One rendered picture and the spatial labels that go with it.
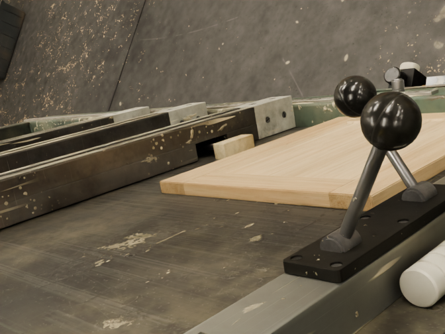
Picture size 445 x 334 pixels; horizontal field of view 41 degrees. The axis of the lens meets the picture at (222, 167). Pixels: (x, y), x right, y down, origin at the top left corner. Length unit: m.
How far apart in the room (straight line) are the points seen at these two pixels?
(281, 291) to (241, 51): 2.57
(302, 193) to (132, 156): 0.40
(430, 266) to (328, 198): 0.27
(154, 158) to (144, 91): 2.38
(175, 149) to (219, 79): 1.90
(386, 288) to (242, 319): 0.12
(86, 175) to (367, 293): 0.63
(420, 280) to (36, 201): 0.64
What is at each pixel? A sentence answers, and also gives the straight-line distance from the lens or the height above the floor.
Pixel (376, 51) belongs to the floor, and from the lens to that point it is 2.44.
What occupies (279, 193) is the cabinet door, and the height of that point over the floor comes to 1.31.
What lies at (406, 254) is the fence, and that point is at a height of 1.45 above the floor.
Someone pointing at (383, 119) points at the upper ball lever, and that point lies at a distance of 0.38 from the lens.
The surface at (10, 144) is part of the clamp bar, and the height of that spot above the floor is 1.28.
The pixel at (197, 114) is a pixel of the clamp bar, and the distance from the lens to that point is 1.50.
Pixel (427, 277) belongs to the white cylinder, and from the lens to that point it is 0.44.
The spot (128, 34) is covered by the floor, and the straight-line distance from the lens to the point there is 3.79.
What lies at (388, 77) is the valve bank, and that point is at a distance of 1.37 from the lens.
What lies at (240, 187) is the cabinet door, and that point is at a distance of 0.79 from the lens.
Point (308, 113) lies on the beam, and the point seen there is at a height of 0.89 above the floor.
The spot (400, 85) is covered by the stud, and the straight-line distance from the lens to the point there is 1.25.
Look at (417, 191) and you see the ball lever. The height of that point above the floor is 1.41.
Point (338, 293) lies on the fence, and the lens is 0.41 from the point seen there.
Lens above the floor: 1.87
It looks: 43 degrees down
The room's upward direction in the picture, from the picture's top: 69 degrees counter-clockwise
